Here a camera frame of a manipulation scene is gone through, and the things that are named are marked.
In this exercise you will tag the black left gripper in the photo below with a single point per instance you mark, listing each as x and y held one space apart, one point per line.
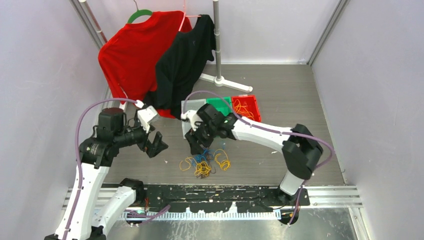
152 148

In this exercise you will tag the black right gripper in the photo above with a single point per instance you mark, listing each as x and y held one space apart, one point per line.
193 136

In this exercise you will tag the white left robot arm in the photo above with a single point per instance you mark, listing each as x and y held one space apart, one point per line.
95 158

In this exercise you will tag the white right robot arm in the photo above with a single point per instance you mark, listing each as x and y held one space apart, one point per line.
301 151

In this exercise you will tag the white plastic bin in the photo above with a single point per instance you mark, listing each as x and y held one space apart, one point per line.
191 105

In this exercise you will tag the green plastic bin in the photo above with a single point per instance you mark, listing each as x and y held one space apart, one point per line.
223 105

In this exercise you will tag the red plastic bin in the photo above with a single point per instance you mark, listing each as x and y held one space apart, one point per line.
247 106

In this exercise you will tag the white clothes rack stand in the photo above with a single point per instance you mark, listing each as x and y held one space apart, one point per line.
219 79

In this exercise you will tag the black shirt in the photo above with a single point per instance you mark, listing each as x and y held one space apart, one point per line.
185 66

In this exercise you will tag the red shirt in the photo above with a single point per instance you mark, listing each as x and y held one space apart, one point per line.
143 61

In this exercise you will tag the green clothes hanger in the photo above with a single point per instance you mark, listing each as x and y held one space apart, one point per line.
138 13

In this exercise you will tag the pink clothes hanger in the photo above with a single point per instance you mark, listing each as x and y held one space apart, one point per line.
184 10

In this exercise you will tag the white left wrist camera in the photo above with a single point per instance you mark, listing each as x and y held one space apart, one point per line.
146 116

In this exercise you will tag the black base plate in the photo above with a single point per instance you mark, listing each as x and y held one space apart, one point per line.
217 198

